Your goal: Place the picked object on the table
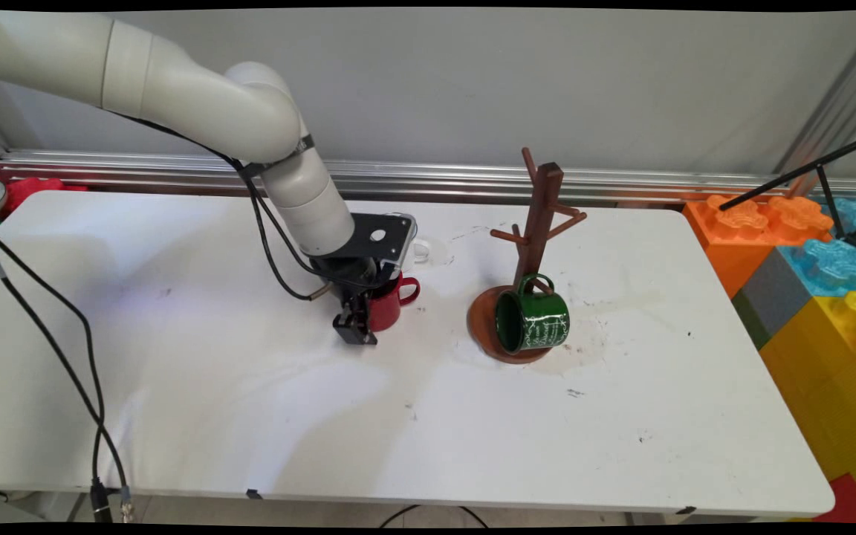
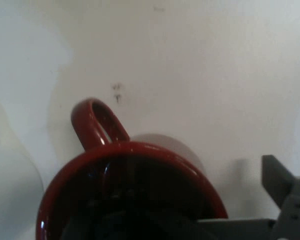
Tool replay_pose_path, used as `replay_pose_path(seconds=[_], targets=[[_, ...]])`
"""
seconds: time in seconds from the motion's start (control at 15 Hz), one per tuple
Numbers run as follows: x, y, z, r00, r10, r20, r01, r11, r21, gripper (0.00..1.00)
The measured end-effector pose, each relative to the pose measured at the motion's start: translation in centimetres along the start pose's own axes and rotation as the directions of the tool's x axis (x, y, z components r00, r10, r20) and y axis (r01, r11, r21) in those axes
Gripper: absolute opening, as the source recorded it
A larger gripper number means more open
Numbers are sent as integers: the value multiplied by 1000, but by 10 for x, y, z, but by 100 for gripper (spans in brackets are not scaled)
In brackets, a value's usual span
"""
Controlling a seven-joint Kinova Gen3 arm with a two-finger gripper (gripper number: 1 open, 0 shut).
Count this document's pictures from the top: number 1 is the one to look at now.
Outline black cable under table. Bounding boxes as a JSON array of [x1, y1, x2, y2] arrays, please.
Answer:
[[378, 504, 490, 529]]

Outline black wrist camera mount plate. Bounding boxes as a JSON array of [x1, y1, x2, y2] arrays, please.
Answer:
[[345, 213, 418, 270]]

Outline orange studded toy block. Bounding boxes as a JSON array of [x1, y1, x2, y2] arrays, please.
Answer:
[[682, 195, 834, 299]]

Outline dark green toy block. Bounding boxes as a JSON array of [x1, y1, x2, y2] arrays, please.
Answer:
[[730, 292, 772, 351]]

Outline black tripod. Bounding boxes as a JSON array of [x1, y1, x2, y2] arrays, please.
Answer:
[[718, 132, 856, 253]]

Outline plain yellow toy block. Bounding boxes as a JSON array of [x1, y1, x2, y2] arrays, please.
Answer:
[[791, 357, 856, 521]]

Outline green enamel mug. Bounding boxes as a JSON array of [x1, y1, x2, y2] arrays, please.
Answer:
[[494, 273, 572, 355]]

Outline yellow studded toy block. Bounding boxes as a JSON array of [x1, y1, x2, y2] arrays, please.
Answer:
[[759, 291, 856, 387]]

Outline aluminium rail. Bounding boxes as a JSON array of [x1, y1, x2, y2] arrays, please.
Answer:
[[0, 149, 856, 210]]

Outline light blue studded toy block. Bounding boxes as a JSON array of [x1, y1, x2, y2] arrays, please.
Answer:
[[739, 198, 856, 340]]

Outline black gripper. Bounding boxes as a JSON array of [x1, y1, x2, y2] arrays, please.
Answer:
[[309, 256, 400, 347]]

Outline red enamel mug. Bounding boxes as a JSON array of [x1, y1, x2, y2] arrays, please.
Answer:
[[367, 273, 422, 334]]

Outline brown wooden mug tree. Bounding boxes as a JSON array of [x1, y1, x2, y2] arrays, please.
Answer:
[[467, 147, 590, 365]]

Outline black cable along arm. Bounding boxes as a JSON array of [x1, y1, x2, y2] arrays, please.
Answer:
[[111, 110, 334, 302]]

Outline plain red toy block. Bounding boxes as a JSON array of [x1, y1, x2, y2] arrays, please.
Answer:
[[814, 473, 856, 525]]

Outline red plastic toy block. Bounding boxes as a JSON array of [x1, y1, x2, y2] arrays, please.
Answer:
[[3, 176, 88, 217]]

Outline black cable with silver plug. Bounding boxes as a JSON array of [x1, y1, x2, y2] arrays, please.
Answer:
[[0, 223, 137, 523]]

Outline white enamel mug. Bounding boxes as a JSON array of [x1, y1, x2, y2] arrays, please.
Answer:
[[398, 213, 433, 265]]

